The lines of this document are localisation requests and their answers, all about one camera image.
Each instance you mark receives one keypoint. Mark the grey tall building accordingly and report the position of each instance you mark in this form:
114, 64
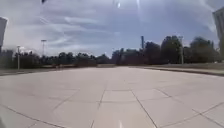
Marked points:
220, 28

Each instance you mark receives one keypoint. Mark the dark ground strip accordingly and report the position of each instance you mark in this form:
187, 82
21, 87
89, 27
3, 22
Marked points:
23, 71

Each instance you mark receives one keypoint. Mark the lamp pole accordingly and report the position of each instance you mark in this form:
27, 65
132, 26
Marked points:
43, 48
181, 50
18, 58

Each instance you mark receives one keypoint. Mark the grass strip beside plaza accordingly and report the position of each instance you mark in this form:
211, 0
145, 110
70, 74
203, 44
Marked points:
196, 67

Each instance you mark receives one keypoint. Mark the tall dark chimney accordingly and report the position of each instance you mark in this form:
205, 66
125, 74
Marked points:
142, 42

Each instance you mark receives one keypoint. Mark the long row of trees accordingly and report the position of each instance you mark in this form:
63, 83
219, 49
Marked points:
166, 51

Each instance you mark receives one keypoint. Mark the pale concrete slab plaza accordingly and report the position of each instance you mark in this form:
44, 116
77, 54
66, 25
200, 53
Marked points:
113, 96

